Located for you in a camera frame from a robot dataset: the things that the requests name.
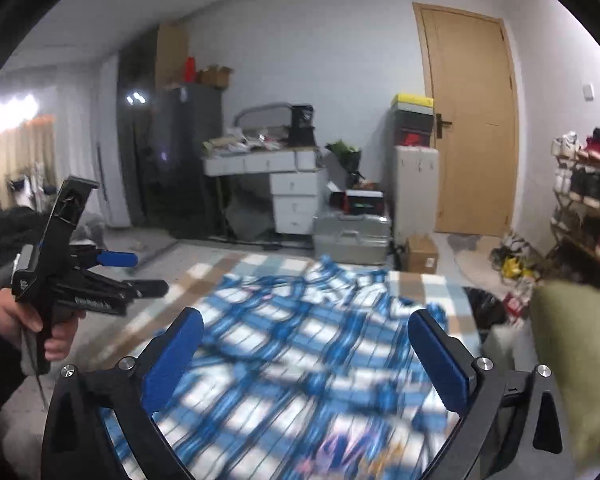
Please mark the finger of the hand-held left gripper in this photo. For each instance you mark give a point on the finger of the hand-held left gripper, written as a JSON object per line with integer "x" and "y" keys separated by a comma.
{"x": 116, "y": 259}
{"x": 147, "y": 288}

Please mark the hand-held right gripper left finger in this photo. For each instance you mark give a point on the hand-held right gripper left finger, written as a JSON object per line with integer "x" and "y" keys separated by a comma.
{"x": 175, "y": 357}

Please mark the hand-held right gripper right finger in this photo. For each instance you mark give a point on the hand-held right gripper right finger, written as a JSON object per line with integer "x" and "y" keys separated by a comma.
{"x": 440, "y": 360}

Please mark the blue plaid shirt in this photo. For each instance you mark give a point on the blue plaid shirt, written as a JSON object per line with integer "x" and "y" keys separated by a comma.
{"x": 290, "y": 350}

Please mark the person's left hand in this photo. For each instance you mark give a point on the person's left hand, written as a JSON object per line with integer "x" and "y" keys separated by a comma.
{"x": 15, "y": 310}

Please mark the checked bed sheet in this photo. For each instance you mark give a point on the checked bed sheet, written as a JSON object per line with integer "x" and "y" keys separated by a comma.
{"x": 130, "y": 320}

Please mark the black fluffy cloth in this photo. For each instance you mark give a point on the black fluffy cloth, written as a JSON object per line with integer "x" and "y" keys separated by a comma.
{"x": 10, "y": 235}

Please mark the black trash bag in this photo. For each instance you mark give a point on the black trash bag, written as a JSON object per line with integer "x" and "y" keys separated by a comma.
{"x": 485, "y": 307}

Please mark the round beige rug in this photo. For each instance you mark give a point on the round beige rug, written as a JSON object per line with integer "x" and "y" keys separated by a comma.
{"x": 480, "y": 267}

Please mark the small brown cardboard box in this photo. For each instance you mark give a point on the small brown cardboard box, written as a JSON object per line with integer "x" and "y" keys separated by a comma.
{"x": 421, "y": 255}

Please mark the black wardrobe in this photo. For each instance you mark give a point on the black wardrobe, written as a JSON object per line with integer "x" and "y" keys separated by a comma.
{"x": 180, "y": 160}

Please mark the pile of loose footwear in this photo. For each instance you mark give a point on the pile of loose footwear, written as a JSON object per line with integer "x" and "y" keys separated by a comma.
{"x": 515, "y": 260}

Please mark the beige curtain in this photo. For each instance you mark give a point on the beige curtain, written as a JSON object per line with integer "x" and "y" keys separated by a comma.
{"x": 15, "y": 160}

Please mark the olive green pillow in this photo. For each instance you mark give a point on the olive green pillow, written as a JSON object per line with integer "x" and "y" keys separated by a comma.
{"x": 580, "y": 360}

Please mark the silver hard case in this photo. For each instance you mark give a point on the silver hard case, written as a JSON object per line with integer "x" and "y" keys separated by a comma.
{"x": 352, "y": 237}

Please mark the white cabinet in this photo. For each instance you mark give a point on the white cabinet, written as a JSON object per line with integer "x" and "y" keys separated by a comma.
{"x": 415, "y": 195}

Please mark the white desk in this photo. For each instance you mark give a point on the white desk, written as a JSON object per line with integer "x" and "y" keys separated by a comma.
{"x": 260, "y": 161}

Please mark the pile of desk clutter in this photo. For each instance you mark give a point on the pile of desk clutter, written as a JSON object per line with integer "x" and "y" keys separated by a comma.
{"x": 240, "y": 142}

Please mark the white drawer unit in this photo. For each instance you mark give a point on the white drawer unit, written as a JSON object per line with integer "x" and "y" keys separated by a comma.
{"x": 295, "y": 200}

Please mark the red bottle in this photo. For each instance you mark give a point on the red bottle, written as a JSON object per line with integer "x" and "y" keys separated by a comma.
{"x": 191, "y": 70}

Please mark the wooden shoe rack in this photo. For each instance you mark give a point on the wooden shoe rack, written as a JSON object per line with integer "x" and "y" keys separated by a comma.
{"x": 587, "y": 220}

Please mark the grey chair back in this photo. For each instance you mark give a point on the grey chair back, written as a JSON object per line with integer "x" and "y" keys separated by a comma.
{"x": 260, "y": 112}

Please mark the open cardboard box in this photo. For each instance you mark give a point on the open cardboard box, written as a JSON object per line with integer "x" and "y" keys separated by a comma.
{"x": 215, "y": 77}

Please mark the tall flat cardboard box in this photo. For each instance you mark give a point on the tall flat cardboard box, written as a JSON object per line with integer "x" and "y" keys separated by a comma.
{"x": 171, "y": 55}

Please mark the red and black shoe box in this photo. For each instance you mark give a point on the red and black shoe box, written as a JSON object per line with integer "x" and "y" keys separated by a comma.
{"x": 415, "y": 138}

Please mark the rows of shoes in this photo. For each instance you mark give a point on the rows of shoes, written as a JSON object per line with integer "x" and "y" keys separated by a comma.
{"x": 585, "y": 185}

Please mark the green bag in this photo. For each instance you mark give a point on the green bag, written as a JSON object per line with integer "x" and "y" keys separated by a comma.
{"x": 342, "y": 152}

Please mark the wooden door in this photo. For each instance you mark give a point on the wooden door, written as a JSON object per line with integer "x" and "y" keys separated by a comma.
{"x": 475, "y": 125}

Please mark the yellow lid shoe box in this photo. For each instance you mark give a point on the yellow lid shoe box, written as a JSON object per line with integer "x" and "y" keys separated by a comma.
{"x": 412, "y": 101}

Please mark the white light switch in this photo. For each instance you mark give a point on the white light switch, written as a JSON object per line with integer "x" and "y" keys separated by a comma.
{"x": 587, "y": 91}

